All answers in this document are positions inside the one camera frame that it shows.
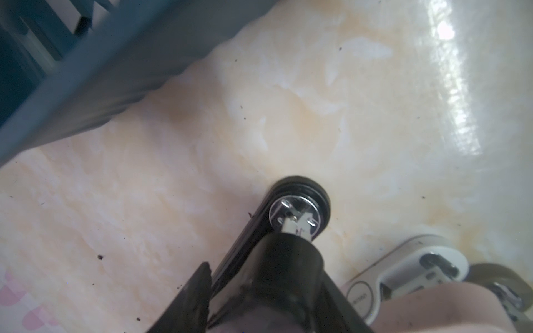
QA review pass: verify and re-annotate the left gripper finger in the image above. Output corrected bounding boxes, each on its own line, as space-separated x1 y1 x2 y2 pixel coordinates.
148 262 212 333

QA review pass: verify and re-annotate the pink white stapler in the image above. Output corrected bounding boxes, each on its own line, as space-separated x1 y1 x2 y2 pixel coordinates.
341 235 532 332

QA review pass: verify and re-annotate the teal plastic tray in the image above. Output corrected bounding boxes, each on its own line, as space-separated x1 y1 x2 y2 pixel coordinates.
1 1 273 164

